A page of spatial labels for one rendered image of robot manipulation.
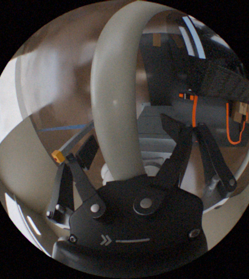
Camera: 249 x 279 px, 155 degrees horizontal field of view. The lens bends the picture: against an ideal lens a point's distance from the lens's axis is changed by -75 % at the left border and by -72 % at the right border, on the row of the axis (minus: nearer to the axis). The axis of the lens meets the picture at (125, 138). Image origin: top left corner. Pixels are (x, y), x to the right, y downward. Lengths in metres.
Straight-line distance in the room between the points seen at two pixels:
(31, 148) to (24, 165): 1.16
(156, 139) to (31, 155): 5.99
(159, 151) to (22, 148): 5.93
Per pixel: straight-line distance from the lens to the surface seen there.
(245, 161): 0.42
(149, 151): 0.67
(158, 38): 1.46
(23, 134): 5.96
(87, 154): 0.16
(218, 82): 0.72
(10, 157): 6.04
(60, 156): 1.13
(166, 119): 0.16
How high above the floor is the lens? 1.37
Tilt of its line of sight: 49 degrees down
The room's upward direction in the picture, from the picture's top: 150 degrees counter-clockwise
